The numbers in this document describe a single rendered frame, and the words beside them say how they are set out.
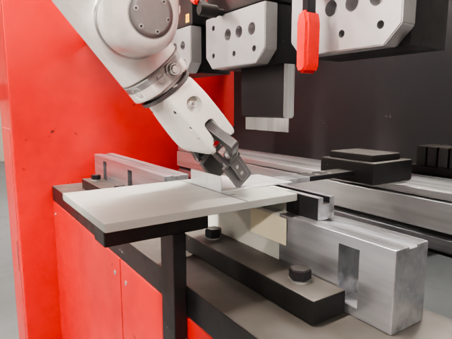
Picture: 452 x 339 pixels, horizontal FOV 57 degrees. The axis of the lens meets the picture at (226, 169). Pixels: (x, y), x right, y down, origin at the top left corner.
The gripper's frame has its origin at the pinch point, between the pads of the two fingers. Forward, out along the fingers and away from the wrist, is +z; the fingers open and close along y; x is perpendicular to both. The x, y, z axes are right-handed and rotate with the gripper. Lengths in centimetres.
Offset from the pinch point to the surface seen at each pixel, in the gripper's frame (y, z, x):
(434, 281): 83, 219, -101
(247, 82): 1.9, -6.5, -12.4
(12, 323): 178, 70, 77
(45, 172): 84, 2, 15
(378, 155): -6.7, 16.7, -21.3
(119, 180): 56, 10, 4
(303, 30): -17.1, -14.3, -9.7
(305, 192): -9.5, 6.5, -3.6
